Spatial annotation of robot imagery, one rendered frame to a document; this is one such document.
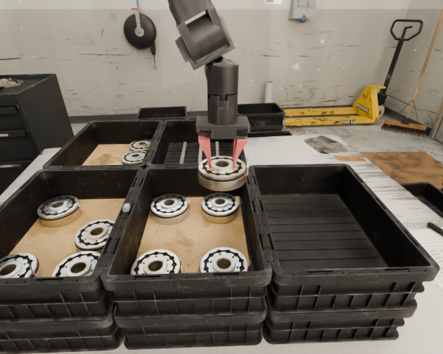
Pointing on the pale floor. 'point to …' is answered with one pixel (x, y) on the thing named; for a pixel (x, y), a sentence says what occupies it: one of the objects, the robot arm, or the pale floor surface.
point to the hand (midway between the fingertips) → (221, 162)
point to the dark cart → (22, 127)
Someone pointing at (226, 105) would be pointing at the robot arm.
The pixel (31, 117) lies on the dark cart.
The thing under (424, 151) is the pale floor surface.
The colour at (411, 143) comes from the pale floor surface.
